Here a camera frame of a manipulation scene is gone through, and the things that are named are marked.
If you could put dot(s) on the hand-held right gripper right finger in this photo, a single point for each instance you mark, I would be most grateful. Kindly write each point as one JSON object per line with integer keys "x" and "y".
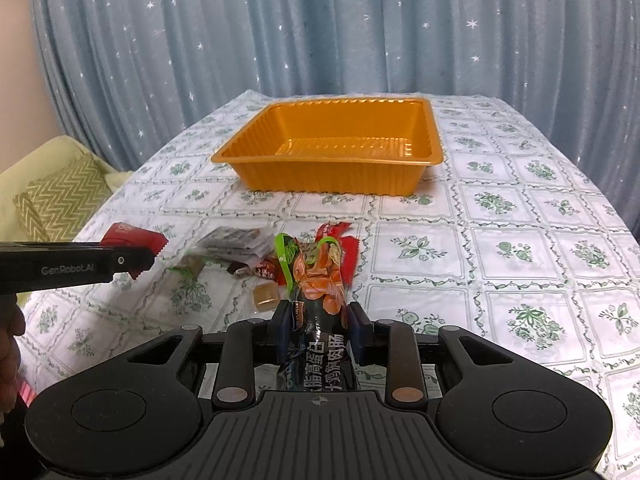
{"x": 357, "y": 330}

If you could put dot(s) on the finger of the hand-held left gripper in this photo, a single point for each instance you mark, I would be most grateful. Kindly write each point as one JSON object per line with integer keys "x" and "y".
{"x": 132, "y": 260}

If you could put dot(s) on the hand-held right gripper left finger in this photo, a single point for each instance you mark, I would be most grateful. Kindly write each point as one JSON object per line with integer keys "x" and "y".
{"x": 281, "y": 322}

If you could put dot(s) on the red square snack packet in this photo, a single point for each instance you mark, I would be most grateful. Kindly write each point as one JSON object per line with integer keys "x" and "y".
{"x": 135, "y": 234}

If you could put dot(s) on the black orange sausage snack packet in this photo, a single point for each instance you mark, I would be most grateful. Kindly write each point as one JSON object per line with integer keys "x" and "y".
{"x": 320, "y": 320}

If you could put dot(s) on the clear grey snack packet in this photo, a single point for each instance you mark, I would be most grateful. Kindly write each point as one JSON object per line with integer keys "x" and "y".
{"x": 235, "y": 241}

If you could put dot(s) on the red serrated snack packet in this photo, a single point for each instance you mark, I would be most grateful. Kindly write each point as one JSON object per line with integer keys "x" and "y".
{"x": 336, "y": 232}

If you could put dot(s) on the orange plastic tray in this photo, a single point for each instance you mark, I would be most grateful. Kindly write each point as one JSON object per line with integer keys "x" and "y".
{"x": 330, "y": 160}

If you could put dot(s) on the person's left hand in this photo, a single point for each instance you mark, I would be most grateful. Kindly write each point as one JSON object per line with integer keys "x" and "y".
{"x": 10, "y": 350}

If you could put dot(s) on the caramel cube candy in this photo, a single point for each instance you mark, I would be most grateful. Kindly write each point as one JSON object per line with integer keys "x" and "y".
{"x": 265, "y": 296}

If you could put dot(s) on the small red brown snack packet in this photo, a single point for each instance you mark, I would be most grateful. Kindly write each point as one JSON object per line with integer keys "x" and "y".
{"x": 266, "y": 269}

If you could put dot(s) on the brown green wrapped candy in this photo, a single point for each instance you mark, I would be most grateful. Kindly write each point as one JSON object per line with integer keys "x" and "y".
{"x": 191, "y": 265}

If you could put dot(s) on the dark wrapped candy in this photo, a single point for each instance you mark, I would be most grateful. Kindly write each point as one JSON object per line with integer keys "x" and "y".
{"x": 239, "y": 269}

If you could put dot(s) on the green chevron cushion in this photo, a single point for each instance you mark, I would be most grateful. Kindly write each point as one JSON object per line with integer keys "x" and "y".
{"x": 60, "y": 195}

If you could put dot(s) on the blue starry curtain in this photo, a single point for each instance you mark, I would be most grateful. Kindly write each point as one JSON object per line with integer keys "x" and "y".
{"x": 320, "y": 25}

